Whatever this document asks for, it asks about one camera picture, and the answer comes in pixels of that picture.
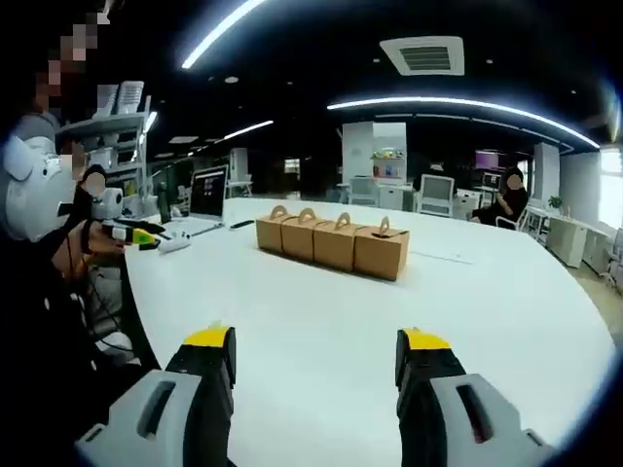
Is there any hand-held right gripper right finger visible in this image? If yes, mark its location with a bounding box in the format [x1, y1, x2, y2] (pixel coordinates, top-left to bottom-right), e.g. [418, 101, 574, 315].
[394, 326, 556, 467]

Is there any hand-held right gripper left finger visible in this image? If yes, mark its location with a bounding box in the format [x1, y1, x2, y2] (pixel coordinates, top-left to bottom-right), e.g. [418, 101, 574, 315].
[75, 320, 238, 467]

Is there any brown paper box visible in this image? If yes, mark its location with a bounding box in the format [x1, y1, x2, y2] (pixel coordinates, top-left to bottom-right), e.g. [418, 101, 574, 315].
[313, 212, 360, 272]
[280, 207, 318, 264]
[353, 216, 411, 282]
[256, 204, 289, 254]

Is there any person's left hand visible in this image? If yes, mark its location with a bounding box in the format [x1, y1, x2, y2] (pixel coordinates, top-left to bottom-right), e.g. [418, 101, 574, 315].
[80, 218, 127, 255]

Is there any dark water bottle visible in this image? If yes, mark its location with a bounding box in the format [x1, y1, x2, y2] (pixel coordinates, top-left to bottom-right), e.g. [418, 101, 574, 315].
[156, 182, 172, 225]

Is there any white remote controller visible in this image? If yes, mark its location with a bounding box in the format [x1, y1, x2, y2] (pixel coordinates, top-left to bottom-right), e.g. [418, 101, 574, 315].
[158, 232, 192, 254]

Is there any white shelf rack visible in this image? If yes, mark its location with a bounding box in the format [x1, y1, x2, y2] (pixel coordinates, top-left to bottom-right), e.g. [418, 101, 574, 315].
[55, 80, 153, 220]

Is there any silver laptop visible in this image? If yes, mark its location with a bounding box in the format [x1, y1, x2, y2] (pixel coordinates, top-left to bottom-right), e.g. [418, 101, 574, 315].
[165, 163, 230, 237]

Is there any white chest-worn device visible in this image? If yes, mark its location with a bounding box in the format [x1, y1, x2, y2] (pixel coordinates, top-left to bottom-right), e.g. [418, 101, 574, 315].
[2, 134, 79, 243]

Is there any white storage basket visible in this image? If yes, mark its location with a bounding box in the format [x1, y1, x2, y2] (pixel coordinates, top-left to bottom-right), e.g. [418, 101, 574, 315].
[116, 80, 146, 114]
[94, 83, 121, 118]

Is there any person's black buttoned shirt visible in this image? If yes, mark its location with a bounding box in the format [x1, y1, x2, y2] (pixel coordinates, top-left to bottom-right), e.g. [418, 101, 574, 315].
[0, 233, 162, 439]

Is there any short ceiling light strip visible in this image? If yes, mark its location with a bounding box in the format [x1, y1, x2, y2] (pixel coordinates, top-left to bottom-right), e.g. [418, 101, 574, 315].
[221, 120, 275, 143]

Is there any white low cabinet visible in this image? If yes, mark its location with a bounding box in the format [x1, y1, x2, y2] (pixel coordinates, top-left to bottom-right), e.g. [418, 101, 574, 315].
[547, 213, 609, 269]

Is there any white office chair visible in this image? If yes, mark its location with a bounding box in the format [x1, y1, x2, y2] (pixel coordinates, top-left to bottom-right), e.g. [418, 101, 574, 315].
[418, 173, 457, 218]

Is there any white display stand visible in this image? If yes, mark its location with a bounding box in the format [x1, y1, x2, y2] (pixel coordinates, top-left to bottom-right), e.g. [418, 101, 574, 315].
[340, 121, 408, 192]

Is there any long curved ceiling light strip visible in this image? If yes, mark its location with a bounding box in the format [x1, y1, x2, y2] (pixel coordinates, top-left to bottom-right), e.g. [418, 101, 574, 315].
[326, 95, 603, 150]

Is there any white ceiling air vent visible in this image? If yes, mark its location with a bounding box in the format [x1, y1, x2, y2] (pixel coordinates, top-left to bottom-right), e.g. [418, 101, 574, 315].
[379, 36, 466, 78]

